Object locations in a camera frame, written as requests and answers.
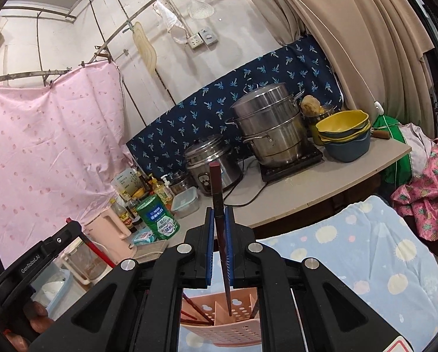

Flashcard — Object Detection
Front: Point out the blue plastic bowl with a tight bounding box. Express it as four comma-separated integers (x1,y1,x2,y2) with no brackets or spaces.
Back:
322,132,373,163

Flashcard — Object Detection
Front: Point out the silver rice cooker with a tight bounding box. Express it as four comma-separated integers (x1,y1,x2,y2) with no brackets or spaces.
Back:
183,134,243,196

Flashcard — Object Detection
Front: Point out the clear food container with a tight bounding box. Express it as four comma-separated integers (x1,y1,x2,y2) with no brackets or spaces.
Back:
171,186,201,219

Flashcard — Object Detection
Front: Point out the clear sauce bottle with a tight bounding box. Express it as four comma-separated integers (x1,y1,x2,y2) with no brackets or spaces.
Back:
109,197,133,232

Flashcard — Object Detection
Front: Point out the person's left hand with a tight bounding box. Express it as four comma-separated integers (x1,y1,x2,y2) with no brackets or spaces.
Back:
4,301,54,352

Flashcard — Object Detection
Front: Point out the yellow plastic bowl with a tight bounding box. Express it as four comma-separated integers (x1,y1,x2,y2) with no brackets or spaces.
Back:
315,109,371,135

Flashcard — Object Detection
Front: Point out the clear blender jug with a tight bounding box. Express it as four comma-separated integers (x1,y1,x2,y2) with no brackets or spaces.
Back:
59,242,111,286

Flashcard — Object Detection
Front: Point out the stainless steel steamer pot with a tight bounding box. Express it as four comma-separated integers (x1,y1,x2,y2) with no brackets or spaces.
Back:
224,82,309,167

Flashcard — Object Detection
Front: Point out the green tin can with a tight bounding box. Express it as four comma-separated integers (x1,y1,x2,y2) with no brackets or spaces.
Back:
136,194,178,242

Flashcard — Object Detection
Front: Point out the green cloth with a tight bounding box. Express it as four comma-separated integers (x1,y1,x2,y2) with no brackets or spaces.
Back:
372,114,412,191

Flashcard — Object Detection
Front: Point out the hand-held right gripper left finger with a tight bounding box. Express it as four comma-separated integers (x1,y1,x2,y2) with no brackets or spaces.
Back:
30,207,217,352

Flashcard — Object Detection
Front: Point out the white slotted skimmer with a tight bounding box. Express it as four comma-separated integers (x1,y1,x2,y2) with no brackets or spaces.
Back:
188,0,215,20

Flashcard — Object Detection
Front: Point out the white cable with switch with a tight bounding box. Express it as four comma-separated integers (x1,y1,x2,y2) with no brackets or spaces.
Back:
276,0,401,187

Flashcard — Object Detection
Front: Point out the beige hanging cutting board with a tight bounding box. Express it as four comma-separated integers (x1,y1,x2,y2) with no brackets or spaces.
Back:
132,21,158,78

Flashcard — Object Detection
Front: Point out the pink perforated utensil basket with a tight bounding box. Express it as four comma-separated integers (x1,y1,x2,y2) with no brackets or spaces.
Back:
180,287,262,348

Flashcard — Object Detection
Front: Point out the black induction cooker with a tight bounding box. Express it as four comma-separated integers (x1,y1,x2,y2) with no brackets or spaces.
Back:
259,142,323,183

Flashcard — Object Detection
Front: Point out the white plastic bag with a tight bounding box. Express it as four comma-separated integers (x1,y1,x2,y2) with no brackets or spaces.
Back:
152,1,189,45

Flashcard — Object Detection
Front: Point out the navy leaf-print cloth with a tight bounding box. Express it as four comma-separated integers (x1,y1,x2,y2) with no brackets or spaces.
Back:
125,35,344,180

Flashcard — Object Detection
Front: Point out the pink electric kettle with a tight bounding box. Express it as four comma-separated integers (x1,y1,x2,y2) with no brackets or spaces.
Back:
83,209,132,261

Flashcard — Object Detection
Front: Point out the white wall switch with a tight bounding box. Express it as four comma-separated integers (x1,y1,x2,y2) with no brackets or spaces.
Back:
199,27,218,45

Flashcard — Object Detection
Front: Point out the pink pineapple-print cloth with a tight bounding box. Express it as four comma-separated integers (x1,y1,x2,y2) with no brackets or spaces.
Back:
390,137,438,243

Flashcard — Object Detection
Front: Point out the small pot with glass lid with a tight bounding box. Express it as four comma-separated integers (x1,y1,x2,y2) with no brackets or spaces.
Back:
169,170,191,196

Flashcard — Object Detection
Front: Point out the brown loofah sponge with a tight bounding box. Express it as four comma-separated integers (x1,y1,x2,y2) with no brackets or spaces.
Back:
301,94,324,117

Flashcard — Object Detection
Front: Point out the dark maroon chopstick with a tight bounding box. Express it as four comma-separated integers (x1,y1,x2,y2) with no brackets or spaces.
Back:
209,160,232,317

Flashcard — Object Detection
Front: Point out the blue tissue pack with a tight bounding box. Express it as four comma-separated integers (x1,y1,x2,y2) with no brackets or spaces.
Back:
132,229,157,247

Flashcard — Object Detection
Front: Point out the yellow pump bottle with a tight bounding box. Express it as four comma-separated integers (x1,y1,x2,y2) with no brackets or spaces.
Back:
155,175,174,208

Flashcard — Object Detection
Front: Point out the beige curtain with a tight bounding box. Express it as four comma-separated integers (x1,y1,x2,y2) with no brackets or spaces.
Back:
256,0,438,136

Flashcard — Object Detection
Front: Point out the white green carton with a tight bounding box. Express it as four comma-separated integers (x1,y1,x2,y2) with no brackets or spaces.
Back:
112,170,143,202

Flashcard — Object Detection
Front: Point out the pink dotted curtain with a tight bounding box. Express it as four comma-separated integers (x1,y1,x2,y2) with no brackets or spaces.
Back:
0,57,135,265

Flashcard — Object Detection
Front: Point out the blue printed tablecloth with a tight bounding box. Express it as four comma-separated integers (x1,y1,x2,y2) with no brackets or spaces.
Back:
178,194,438,352

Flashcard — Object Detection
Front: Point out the pale lavender cloth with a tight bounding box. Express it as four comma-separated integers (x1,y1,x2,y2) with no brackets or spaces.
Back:
400,123,429,177

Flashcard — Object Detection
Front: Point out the wooden shelf board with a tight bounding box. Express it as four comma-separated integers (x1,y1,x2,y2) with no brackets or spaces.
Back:
131,137,413,265

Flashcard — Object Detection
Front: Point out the white plastic bin blue rim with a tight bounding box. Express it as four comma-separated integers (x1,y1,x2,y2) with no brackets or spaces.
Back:
32,266,75,310

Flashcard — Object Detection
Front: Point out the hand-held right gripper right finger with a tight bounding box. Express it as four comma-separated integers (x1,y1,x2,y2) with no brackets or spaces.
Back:
224,207,407,352

